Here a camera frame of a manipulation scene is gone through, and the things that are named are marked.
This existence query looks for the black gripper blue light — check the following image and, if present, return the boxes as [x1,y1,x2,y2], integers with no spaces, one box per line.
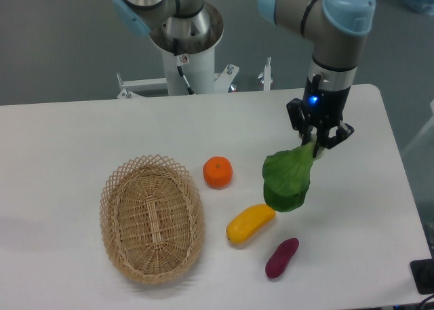
[286,74,355,158]

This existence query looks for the yellow mango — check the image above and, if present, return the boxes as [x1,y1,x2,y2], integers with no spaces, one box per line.
[226,204,276,244]

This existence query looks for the green leafy vegetable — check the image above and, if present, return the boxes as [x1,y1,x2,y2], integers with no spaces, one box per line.
[262,142,316,212]

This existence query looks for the black device at table edge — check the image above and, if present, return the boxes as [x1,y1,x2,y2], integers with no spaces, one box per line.
[410,258,433,295]

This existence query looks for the woven wicker basket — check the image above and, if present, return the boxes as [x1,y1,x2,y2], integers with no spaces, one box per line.
[100,155,205,284]

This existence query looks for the purple sweet potato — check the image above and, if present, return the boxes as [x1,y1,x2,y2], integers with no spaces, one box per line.
[264,237,300,279]

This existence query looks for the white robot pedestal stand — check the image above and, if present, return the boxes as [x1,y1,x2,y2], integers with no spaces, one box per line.
[115,1,274,100]

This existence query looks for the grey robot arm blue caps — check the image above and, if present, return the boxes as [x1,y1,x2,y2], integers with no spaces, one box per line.
[113,0,376,153]

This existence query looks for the orange tangerine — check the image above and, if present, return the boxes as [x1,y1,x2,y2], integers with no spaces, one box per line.
[203,156,233,189]

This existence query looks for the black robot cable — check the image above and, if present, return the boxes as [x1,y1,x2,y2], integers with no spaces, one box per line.
[172,37,197,96]

